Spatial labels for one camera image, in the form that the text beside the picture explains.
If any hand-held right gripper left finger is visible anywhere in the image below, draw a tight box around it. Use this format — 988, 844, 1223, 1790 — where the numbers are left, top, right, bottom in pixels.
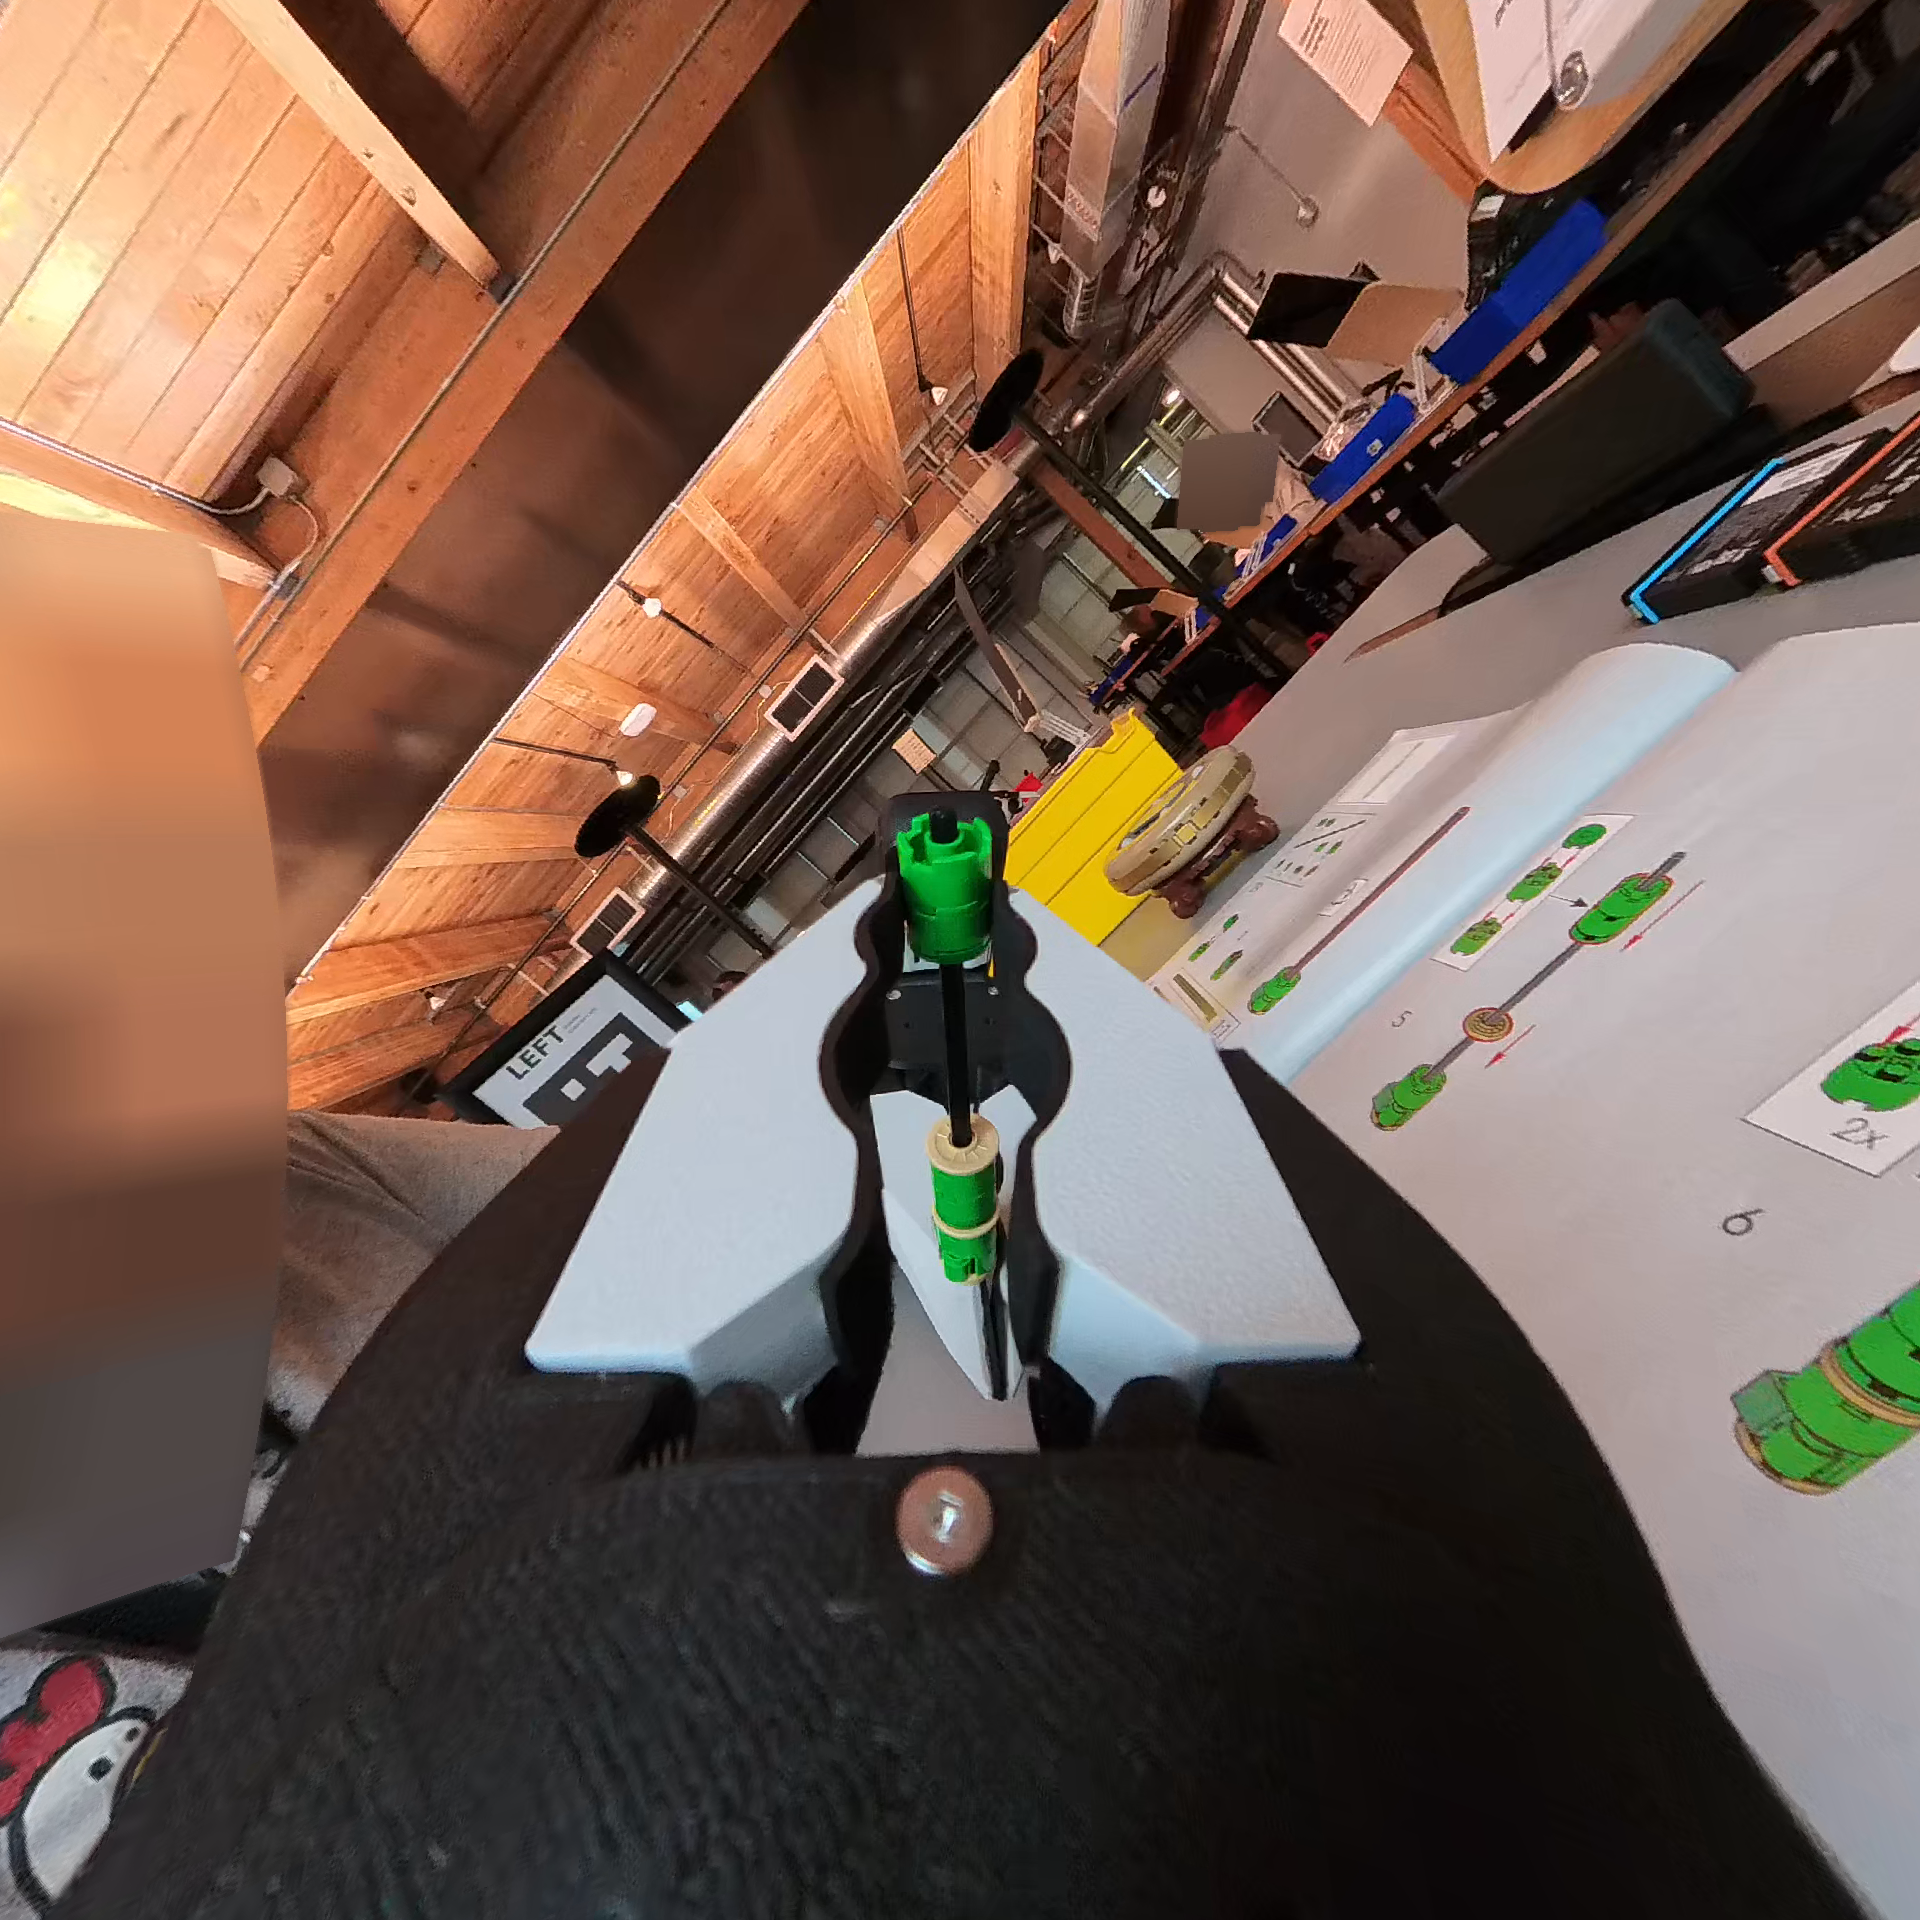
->
527, 874, 903, 1454

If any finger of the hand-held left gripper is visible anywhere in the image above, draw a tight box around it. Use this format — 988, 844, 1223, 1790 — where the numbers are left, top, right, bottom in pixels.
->
882, 1185, 1028, 1404

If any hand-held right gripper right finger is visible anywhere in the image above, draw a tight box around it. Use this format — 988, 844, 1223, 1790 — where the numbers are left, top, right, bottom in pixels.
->
983, 877, 1365, 1454

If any black axle rod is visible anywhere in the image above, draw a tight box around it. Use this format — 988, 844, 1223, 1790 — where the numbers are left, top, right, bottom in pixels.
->
929, 806, 1010, 1401

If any green cylinder assembly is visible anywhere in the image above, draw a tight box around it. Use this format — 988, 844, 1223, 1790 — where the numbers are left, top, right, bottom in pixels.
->
925, 1114, 1003, 1292

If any green round brick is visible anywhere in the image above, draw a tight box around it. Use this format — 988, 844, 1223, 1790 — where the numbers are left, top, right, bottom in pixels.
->
895, 804, 999, 965

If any grey desk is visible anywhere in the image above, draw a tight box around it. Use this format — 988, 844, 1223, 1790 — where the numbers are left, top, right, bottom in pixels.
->
1200, 270, 1920, 842

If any black framed marker sign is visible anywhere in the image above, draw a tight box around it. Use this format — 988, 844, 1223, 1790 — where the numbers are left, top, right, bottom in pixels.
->
442, 948, 696, 1129

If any yellow cabinet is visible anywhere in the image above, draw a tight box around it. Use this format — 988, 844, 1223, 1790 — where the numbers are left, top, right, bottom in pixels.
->
1001, 708, 1187, 947

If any tan round model brown stand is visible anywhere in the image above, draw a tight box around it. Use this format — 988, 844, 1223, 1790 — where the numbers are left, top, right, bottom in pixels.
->
1103, 745, 1285, 921

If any black round lamp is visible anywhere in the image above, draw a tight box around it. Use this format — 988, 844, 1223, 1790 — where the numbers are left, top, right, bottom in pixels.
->
573, 773, 663, 861
965, 347, 1047, 453

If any building instruction booklet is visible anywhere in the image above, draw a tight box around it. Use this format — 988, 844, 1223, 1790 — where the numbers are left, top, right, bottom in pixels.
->
1147, 622, 1920, 1920

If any blue bin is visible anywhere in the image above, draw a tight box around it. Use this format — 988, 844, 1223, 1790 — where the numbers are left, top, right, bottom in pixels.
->
1424, 194, 1610, 378
1308, 393, 1419, 506

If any black monitor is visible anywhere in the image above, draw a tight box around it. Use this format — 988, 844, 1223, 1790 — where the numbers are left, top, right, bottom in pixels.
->
1245, 270, 1373, 347

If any black box blue edge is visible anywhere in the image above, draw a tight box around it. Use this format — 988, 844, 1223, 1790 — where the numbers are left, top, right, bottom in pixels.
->
1623, 434, 1893, 624

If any black case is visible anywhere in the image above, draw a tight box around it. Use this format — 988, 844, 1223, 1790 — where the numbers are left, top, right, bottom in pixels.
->
1431, 299, 1757, 565

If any cardboard sheet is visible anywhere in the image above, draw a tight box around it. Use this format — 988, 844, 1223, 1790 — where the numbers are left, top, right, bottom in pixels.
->
1329, 277, 1465, 362

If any black box orange edge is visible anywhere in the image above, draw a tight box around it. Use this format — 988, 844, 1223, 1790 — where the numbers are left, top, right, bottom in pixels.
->
1762, 405, 1920, 587

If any white paper notice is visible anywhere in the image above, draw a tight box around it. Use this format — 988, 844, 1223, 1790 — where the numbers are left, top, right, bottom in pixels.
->
1276, 0, 1416, 129

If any white display board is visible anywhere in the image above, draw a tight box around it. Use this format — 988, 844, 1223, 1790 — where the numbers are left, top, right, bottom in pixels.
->
1464, 0, 1787, 168

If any long silver duct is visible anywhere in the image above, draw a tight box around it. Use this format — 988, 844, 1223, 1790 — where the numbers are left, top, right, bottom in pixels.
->
645, 585, 993, 902

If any vertical metal duct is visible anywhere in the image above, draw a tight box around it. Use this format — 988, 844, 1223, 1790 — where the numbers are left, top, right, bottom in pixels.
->
1056, 0, 1187, 288

